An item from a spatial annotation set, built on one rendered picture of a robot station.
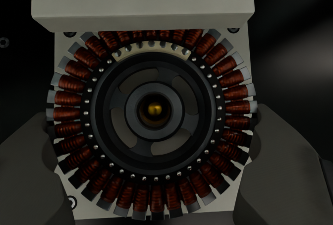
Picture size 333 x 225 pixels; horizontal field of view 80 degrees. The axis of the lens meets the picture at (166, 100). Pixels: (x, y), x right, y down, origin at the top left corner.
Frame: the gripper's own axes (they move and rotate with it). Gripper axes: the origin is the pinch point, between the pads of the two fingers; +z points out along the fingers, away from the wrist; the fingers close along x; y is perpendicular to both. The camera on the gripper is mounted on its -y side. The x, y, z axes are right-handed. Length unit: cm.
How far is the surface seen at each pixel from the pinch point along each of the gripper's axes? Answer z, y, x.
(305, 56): 5.2, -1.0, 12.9
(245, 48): 4.5, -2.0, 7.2
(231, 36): 5.0, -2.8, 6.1
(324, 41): 5.9, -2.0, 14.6
